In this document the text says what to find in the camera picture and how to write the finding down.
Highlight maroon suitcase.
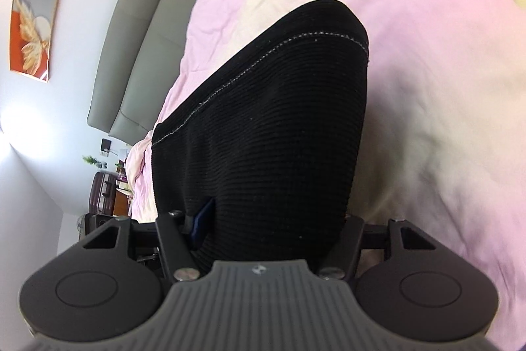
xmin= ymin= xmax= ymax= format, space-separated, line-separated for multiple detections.
xmin=88 ymin=171 xmax=121 ymax=217

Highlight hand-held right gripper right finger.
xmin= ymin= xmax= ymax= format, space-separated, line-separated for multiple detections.
xmin=318 ymin=213 xmax=437 ymax=282

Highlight framed wall painting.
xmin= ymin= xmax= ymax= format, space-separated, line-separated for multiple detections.
xmin=9 ymin=0 xmax=85 ymax=83

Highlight black pants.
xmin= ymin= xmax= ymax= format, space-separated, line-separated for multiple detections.
xmin=150 ymin=0 xmax=370 ymax=274

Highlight grey padded headboard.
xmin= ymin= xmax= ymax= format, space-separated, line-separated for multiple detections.
xmin=86 ymin=0 xmax=247 ymax=144

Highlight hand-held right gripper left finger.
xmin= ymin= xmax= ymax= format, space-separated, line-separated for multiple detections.
xmin=82 ymin=197 xmax=215 ymax=282

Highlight pink bed sheet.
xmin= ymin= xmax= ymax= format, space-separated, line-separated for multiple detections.
xmin=124 ymin=0 xmax=526 ymax=351

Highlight wooden nightstand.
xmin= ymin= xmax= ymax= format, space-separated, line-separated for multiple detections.
xmin=113 ymin=186 xmax=133 ymax=217

